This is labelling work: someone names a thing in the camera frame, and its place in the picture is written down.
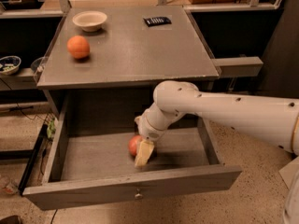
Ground grey wooden cabinet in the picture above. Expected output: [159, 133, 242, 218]
[36, 5, 221, 119]

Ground blue patterned bowl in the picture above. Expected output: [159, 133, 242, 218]
[0, 56, 21, 75]

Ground beige paper bowl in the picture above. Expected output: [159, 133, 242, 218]
[72, 11, 107, 32]

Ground orange fruit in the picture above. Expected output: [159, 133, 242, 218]
[67, 35, 90, 59]

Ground clear plastic container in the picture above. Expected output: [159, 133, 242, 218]
[30, 57, 48, 82]

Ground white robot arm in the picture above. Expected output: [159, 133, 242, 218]
[135, 81, 299, 165]

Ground metal drawer knob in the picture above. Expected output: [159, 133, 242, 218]
[135, 188, 143, 200]

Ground grey open drawer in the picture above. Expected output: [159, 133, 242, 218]
[23, 98, 241, 210]

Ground black remote control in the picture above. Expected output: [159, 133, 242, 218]
[144, 17, 172, 27]

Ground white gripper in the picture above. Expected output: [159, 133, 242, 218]
[135, 110, 168, 168]

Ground grey side shelf bar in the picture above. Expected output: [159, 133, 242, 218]
[212, 57, 263, 78]

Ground black floor cable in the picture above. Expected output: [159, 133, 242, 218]
[0, 77, 50, 126]

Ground red apple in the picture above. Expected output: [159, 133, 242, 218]
[128, 135, 142, 157]

